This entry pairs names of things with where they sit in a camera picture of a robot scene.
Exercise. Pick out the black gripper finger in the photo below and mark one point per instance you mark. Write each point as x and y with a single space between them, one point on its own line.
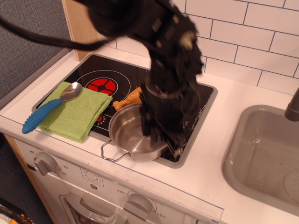
157 138
146 122

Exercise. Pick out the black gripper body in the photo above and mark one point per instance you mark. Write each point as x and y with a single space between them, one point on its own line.
168 110

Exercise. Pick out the stainless steel pot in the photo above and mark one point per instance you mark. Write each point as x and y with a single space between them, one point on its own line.
125 131

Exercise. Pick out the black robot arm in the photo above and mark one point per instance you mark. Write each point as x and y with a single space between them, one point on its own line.
169 91

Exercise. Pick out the black toy stove top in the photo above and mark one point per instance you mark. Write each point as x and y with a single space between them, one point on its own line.
118 79

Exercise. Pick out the plastic chicken drumstick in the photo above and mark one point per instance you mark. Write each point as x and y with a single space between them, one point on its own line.
132 98

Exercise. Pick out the green folded cloth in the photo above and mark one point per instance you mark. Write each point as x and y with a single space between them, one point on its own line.
74 119

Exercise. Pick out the grey right oven knob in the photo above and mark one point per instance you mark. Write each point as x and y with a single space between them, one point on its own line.
138 206

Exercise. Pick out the grey oven knob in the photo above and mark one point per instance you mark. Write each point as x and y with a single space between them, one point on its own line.
45 163
138 206

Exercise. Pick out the white toy oven front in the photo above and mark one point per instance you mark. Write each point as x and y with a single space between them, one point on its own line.
69 178

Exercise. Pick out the grey toy sink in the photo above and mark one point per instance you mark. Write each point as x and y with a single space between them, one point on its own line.
262 159

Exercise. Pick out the grey left oven knob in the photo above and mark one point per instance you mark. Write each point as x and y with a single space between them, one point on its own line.
45 163

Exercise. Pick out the grey faucet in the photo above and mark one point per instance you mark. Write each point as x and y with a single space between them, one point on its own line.
292 110

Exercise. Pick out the orange yellow object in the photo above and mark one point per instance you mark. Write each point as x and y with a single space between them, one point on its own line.
7 216

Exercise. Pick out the blue handled metal spoon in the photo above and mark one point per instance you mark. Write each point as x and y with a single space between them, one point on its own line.
36 118

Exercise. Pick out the grey oven door handle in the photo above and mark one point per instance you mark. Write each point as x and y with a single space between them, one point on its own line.
89 205

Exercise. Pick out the wooden side post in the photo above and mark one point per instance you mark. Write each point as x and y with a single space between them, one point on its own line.
79 25

